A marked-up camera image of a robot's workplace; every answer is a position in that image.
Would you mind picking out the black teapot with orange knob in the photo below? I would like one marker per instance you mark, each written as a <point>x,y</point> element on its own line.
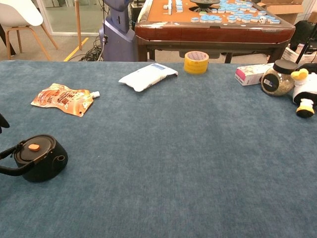
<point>42,161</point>

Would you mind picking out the orange spouted snack pouch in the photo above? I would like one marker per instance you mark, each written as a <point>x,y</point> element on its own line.
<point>63,99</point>

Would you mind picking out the upright white tile row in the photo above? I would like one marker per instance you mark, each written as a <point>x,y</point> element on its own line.
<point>169,6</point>

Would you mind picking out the white dice-like tile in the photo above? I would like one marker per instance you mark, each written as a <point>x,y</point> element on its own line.
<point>262,19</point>

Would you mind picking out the penguin plush toy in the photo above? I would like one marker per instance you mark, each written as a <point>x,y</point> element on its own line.
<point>305,86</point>

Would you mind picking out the white chair with wooden legs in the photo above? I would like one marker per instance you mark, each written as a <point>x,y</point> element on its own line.
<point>17,13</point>

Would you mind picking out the black bag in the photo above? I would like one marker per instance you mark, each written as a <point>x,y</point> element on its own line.
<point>303,34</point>

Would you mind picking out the brown mahjong table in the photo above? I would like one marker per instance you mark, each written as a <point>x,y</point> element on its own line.
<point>213,33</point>

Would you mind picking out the yellow tape roll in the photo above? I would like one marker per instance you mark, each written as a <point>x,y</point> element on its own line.
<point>196,65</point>

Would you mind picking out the pink and white carton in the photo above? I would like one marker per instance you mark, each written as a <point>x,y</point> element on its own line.
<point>248,74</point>

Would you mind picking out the cardboard box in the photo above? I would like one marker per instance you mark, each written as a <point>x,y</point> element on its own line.
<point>284,10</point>

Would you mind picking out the white plastic pouch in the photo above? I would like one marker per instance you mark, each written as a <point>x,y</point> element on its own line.
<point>146,77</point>

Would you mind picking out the glass jar with black lid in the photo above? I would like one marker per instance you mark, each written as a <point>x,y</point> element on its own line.
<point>278,83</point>

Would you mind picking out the black mahjong table centre disc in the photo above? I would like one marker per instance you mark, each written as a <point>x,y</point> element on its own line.
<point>204,3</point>

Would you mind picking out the purple robot base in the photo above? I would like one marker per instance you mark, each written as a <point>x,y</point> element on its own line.
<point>119,32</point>

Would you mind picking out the blue mahjong tile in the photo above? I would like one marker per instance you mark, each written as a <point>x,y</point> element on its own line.
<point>232,19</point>
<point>195,19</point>

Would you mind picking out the stack of printed papers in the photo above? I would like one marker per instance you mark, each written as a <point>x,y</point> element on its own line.
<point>289,54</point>

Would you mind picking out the blue felt table cloth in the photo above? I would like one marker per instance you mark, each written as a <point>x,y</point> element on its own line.
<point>173,161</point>

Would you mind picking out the wooden pole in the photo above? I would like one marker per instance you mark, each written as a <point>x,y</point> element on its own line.
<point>78,24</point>

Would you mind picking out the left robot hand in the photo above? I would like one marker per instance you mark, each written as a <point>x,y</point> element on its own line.
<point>3,123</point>

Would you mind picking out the black stand pole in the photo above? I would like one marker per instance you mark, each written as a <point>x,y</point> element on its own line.
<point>304,49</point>

